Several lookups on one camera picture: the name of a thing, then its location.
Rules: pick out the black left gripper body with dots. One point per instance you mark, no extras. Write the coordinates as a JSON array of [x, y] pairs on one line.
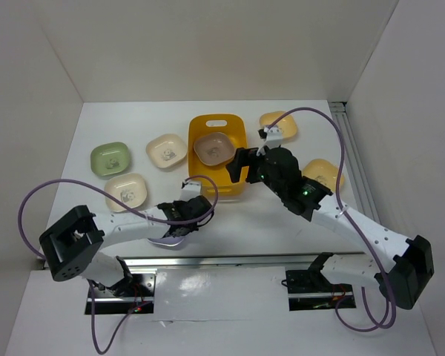
[[190, 228]]

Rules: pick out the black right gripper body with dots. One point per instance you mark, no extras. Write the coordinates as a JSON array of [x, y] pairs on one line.
[[257, 172]]

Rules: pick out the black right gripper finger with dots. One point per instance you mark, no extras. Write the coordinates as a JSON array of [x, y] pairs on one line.
[[246, 157], [237, 172]]

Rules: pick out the brown panda plate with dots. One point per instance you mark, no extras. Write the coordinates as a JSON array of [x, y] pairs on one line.
[[214, 149]]

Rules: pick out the yellow panda plate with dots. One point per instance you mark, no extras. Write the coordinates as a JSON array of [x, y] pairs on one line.
[[287, 125], [323, 172]]

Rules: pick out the cream panda plate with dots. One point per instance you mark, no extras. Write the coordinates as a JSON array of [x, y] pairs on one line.
[[166, 150], [129, 189]]

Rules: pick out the green panda plate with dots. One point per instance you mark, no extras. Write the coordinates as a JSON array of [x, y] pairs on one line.
[[110, 159]]

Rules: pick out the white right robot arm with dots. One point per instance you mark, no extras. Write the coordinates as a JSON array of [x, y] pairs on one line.
[[393, 263]]

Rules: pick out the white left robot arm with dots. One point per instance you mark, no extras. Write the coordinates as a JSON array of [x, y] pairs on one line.
[[73, 246]]

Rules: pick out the yellow plastic bin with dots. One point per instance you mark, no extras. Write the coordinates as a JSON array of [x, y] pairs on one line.
[[229, 124]]

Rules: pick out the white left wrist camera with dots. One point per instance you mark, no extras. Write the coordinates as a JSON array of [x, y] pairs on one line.
[[190, 189]]

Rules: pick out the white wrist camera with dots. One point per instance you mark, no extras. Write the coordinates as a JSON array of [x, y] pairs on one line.
[[272, 137], [190, 189]]

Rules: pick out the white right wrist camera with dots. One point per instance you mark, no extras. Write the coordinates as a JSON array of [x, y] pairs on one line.
[[272, 137]]

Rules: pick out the aluminium rail front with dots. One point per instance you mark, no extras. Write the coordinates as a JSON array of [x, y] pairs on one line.
[[256, 260]]

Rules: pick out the aluminium rail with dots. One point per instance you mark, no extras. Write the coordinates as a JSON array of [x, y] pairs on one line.
[[357, 175], [256, 260]]

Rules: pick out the aluminium rail right side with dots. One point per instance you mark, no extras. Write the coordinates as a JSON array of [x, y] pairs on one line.
[[357, 175]]

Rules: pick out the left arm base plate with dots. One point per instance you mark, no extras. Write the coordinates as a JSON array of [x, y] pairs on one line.
[[138, 297]]

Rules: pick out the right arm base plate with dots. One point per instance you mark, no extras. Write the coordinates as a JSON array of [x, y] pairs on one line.
[[310, 291]]

